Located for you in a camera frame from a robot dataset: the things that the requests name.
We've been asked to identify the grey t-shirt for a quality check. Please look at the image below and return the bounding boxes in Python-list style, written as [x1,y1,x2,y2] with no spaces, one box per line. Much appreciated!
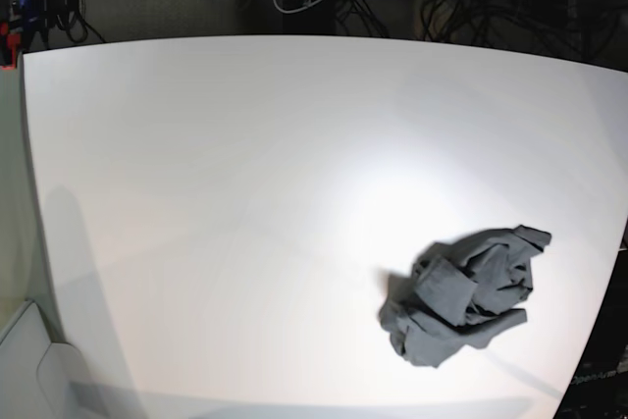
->
[379,226,552,368]

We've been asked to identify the red clamp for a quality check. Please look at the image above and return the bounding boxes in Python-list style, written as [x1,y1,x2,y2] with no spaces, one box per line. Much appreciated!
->
[0,21,23,70]

